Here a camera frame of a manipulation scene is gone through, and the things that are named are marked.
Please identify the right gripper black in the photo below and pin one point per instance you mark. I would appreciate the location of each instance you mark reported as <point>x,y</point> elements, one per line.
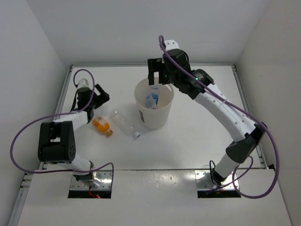
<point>154,65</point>

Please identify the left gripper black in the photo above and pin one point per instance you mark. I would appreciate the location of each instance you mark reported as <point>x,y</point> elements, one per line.
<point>101,98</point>

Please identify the clear bottle white cap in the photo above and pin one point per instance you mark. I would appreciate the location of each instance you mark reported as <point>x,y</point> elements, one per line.
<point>149,101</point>

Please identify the blue label plastic bottle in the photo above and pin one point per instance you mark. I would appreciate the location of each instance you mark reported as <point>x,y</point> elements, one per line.
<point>155,95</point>

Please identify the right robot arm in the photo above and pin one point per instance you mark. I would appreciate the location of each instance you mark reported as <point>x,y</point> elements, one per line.
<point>246,133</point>

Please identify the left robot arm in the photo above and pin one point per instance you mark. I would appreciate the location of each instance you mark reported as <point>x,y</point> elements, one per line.
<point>57,141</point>

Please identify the white round plastic bin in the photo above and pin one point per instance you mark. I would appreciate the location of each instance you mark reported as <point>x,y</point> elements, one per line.
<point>157,118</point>

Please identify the orange juice bottle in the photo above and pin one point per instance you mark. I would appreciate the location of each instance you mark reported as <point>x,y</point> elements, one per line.
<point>102,126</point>

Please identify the clear bottle blue-white cap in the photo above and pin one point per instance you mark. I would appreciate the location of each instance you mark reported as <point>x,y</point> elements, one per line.
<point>124,124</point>

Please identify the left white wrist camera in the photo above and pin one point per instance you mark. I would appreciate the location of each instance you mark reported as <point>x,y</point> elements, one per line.
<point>83,83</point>

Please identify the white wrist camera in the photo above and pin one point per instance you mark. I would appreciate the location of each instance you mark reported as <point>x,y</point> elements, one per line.
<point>170,45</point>
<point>83,83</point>

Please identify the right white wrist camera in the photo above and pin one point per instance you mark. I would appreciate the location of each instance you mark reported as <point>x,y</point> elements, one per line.
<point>170,45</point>

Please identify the aluminium frame rail back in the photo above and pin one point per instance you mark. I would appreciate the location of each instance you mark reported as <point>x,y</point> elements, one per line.
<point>78,65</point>

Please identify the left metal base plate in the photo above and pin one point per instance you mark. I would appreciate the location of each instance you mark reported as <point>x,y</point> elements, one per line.
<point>97,181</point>

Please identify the metal base plate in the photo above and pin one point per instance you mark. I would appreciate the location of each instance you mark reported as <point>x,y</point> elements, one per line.
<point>204,183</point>
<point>97,181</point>

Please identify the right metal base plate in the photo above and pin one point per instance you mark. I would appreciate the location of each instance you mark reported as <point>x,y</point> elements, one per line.
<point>204,183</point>

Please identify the aluminium frame rail left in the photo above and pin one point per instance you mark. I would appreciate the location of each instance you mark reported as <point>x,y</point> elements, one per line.
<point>27,178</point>

